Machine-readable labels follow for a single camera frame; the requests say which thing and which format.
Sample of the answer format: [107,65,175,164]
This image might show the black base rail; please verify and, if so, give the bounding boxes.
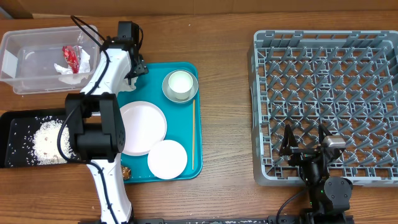
[134,215,354,224]

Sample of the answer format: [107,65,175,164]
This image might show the white cup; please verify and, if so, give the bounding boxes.
[168,71,193,100]

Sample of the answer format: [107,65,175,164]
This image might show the large white plate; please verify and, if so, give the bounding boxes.
[120,101,167,156]

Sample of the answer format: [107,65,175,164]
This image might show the small white plate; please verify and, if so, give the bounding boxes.
[147,140,188,180]

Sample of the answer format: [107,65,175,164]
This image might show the pile of white rice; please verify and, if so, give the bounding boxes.
[33,120,67,165]

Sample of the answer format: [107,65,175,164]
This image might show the red snack wrapper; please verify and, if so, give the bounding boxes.
[62,45,80,73]

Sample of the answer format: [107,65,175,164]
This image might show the black plastic tray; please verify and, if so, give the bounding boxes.
[1,108,66,168]

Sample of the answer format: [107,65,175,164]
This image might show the small white paper piece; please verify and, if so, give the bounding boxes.
[54,48,91,85]

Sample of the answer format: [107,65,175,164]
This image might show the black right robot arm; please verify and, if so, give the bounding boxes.
[275,124,354,223]

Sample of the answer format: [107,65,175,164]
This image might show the white napkin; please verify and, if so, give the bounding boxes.
[119,77,137,91]

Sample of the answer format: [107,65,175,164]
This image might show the teal serving tray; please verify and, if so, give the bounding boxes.
[118,62,203,180]

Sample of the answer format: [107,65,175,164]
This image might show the wooden chopstick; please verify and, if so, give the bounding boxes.
[192,99,196,170]

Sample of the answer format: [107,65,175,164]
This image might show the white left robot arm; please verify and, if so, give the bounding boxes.
[62,21,148,223]

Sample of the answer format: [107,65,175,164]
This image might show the grey dishwasher rack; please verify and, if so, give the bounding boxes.
[248,30,397,187]

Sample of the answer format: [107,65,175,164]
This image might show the grey saucer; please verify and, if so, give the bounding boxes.
[162,70,198,104]

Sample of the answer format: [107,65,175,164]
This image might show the clear plastic bin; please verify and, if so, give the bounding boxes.
[1,26,100,95]

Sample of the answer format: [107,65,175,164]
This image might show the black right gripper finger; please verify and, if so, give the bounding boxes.
[279,124,298,156]
[318,124,332,146]

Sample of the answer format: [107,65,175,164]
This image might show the brown food scrap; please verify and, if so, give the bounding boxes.
[121,166,131,180]

